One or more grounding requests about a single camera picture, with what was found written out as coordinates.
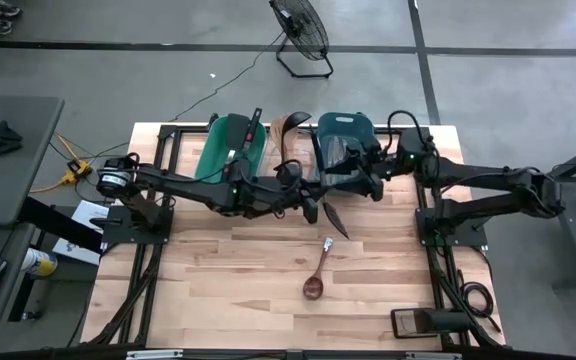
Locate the black wedge-shaped part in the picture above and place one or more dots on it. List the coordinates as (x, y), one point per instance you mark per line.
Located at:
(5, 140)

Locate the blue plastic bin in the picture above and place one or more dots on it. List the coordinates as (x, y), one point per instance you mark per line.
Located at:
(343, 125)

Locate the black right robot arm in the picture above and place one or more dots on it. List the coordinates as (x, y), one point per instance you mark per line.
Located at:
(493, 182)

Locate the yellow power strip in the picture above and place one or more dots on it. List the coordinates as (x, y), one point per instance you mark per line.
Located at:
(79, 170)

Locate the small dark wooden spoon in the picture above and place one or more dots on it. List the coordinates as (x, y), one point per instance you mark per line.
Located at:
(313, 287)

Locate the grey side table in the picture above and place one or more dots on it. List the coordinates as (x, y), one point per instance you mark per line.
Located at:
(18, 200)

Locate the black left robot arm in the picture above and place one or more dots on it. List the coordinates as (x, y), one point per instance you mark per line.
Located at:
(178, 185)

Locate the grey desk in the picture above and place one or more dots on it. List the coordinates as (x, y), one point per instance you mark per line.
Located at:
(13, 310)

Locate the white booklet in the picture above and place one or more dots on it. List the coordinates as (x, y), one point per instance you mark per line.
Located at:
(80, 220)

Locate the clear plastic bin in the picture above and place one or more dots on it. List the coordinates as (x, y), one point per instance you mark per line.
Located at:
(305, 145)

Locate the teal plastic bin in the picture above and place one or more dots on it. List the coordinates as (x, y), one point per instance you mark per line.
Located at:
(213, 155)

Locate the black metal stand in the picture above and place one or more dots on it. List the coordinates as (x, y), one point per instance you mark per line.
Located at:
(568, 225)

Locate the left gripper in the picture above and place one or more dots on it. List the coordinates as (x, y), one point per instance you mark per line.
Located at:
(288, 175)

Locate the black plastic ladle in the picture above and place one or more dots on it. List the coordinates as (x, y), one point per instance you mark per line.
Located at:
(295, 120)

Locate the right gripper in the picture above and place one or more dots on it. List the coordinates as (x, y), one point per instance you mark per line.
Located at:
(375, 170)

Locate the steel edge bracket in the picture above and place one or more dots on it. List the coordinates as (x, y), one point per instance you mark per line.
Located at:
(153, 354)
(433, 356)

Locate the black floor fan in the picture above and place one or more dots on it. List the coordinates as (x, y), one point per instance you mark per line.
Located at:
(300, 25)

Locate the yellow white can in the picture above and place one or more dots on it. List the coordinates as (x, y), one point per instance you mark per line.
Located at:
(40, 263)

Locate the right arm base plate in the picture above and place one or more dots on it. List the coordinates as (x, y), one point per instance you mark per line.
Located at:
(468, 232)

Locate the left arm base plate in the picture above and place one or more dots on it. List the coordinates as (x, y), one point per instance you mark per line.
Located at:
(118, 235)

